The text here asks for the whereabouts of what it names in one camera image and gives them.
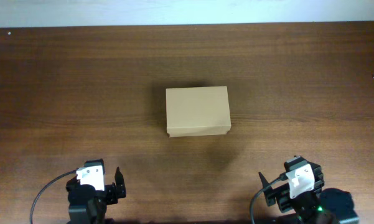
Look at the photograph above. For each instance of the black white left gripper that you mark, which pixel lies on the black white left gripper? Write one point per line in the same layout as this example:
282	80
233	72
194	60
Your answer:
111	191

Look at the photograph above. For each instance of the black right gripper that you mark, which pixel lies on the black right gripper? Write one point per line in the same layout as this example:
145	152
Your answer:
277	193

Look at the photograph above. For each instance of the brown cardboard box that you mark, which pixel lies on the brown cardboard box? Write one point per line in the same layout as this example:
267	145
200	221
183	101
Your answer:
197	111

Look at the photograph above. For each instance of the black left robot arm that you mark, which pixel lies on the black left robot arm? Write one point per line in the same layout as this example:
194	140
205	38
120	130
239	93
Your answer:
94	212

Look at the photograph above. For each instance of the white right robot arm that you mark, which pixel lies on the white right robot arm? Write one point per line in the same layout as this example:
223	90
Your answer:
333	206

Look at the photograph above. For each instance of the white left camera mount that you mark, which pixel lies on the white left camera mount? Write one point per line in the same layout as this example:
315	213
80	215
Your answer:
93	176

